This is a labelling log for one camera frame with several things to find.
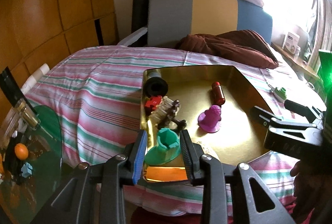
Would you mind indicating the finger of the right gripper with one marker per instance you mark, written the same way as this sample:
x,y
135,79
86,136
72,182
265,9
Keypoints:
x,y
310,113
262,116

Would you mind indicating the green glass table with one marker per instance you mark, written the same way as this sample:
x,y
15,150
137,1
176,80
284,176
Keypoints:
x,y
22,198

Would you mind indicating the gold tray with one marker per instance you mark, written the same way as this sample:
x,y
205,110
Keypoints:
x,y
212,103

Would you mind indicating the black cylinder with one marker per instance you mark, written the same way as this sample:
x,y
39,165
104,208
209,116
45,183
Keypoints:
x,y
155,85

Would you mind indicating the person's right hand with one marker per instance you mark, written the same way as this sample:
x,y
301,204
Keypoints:
x,y
312,192

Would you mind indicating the colourful headboard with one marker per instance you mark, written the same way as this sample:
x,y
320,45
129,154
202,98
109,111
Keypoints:
x,y
171,20

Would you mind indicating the red block toy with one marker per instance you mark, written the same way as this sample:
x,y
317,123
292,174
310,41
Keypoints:
x,y
152,103

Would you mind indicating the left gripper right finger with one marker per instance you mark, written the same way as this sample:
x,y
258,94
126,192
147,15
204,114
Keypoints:
x,y
191,154

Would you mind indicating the white box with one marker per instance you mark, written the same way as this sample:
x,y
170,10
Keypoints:
x,y
290,43

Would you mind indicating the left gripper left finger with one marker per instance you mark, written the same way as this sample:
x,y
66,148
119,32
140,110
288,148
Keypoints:
x,y
135,153

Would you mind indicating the wooden bedside table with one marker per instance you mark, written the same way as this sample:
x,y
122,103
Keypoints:
x,y
297,62

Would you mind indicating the blue cube toy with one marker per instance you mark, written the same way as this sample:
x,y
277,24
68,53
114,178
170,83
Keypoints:
x,y
26,170

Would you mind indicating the brown skeleton toy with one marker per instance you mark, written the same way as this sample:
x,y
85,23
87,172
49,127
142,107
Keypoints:
x,y
171,118

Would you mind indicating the teal castle tower toy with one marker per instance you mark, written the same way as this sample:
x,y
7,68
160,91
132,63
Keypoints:
x,y
167,148

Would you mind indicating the maroon blanket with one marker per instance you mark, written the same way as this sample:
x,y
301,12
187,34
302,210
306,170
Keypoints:
x,y
242,46

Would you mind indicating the small orange ball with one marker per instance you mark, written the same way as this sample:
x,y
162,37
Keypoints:
x,y
21,151

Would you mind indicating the striped bed sheet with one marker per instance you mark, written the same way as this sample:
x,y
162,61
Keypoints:
x,y
96,93

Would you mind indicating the red metallic bottle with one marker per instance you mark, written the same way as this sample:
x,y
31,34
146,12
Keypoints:
x,y
219,97

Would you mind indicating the green and white toy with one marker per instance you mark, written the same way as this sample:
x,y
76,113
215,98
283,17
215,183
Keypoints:
x,y
279,93

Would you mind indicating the purple bell-shaped toy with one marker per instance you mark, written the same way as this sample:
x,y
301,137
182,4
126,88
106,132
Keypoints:
x,y
210,119

